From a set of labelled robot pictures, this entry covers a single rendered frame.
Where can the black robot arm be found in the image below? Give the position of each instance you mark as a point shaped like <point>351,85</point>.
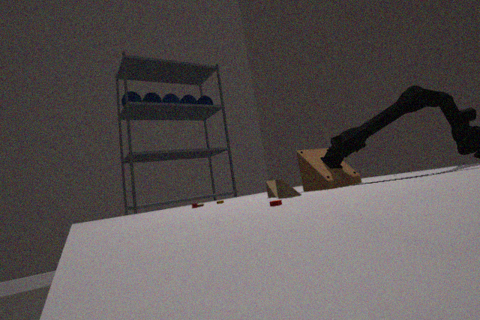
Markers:
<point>413,99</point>

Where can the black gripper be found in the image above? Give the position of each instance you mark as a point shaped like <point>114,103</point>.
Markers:
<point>468,115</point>

